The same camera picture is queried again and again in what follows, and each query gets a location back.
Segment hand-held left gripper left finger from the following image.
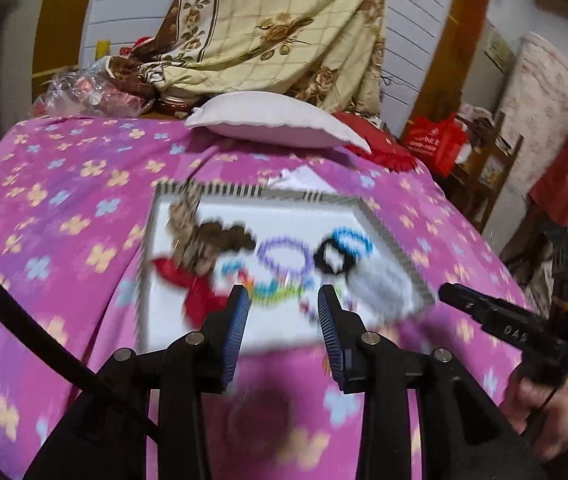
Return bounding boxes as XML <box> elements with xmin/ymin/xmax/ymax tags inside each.
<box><xmin>21</xmin><ymin>284</ymin><xmax>252</xmax><ymax>480</ymax></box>

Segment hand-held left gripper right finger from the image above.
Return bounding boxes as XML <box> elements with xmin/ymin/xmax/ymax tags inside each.
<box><xmin>316</xmin><ymin>284</ymin><xmax>547</xmax><ymax>480</ymax></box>

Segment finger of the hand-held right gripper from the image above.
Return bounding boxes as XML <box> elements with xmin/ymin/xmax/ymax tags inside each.
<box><xmin>439</xmin><ymin>282</ymin><xmax>554</xmax><ymax>362</ymax></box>

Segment multicolour bead bracelet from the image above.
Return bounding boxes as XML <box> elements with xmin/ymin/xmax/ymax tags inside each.
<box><xmin>221</xmin><ymin>260</ymin><xmax>315</xmax><ymax>307</ymax></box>

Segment red bow hair clip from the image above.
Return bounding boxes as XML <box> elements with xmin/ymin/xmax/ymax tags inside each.
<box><xmin>151</xmin><ymin>255</ymin><xmax>227</xmax><ymax>328</ymax></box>

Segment black scrunchie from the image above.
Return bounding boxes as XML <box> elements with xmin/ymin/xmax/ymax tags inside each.
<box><xmin>313</xmin><ymin>240</ymin><xmax>352</xmax><ymax>276</ymax></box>

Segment purple bead bracelet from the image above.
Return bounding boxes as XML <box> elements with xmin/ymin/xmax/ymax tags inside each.
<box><xmin>256</xmin><ymin>237</ymin><xmax>310</xmax><ymax>276</ymax></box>

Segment brown scrunchie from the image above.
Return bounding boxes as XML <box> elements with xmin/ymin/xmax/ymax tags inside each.
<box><xmin>191</xmin><ymin>220</ymin><xmax>257</xmax><ymax>271</ymax></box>

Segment blue bead bracelet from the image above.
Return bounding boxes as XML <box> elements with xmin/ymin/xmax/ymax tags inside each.
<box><xmin>331</xmin><ymin>227</ymin><xmax>375</xmax><ymax>263</ymax></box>

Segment brown patterned hair clip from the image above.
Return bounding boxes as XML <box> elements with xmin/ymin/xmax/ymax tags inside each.
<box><xmin>169</xmin><ymin>182</ymin><xmax>205</xmax><ymax>271</ymax></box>

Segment person's right hand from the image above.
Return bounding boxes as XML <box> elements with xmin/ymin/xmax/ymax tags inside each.
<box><xmin>501</xmin><ymin>362</ymin><xmax>568</xmax><ymax>463</ymax></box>

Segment red cloth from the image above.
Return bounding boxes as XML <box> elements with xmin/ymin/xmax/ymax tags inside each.
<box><xmin>529</xmin><ymin>135</ymin><xmax>568</xmax><ymax>226</ymax></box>

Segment white paper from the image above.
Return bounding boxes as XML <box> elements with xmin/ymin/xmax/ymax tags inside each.
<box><xmin>269</xmin><ymin>165</ymin><xmax>335</xmax><ymax>193</ymax></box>

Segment wooden shelf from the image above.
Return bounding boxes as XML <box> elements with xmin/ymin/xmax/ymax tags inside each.
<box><xmin>456</xmin><ymin>110</ymin><xmax>525</xmax><ymax>233</ymax></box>

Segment red shopping bag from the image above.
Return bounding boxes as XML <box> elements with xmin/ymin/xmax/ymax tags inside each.
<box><xmin>404</xmin><ymin>115</ymin><xmax>470</xmax><ymax>178</ymax></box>

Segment red frilled pillow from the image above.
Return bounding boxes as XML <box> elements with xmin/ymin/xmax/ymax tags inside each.
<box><xmin>334</xmin><ymin>112</ymin><xmax>427</xmax><ymax>173</ymax></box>

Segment white pillow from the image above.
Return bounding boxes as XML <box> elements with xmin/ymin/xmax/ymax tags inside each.
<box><xmin>184</xmin><ymin>92</ymin><xmax>372</xmax><ymax>153</ymax></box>

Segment pale floral mattress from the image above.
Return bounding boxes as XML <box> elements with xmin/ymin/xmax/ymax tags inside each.
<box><xmin>499</xmin><ymin>32</ymin><xmax>568</xmax><ymax>261</ymax></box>

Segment pink floral bedsheet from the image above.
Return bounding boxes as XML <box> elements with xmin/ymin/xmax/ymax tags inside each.
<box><xmin>0</xmin><ymin>115</ymin><xmax>535</xmax><ymax>480</ymax></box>

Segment clear plastic bags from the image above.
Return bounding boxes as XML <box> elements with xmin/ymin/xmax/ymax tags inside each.
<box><xmin>31</xmin><ymin>57</ymin><xmax>150</xmax><ymax>118</ymax></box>

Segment beige floral hanging sheet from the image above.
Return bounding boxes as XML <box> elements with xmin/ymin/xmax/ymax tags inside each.
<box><xmin>109</xmin><ymin>0</ymin><xmax>390</xmax><ymax>113</ymax></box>

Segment black cable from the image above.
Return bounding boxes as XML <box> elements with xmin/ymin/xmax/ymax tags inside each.
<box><xmin>0</xmin><ymin>245</ymin><xmax>162</xmax><ymax>443</ymax></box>

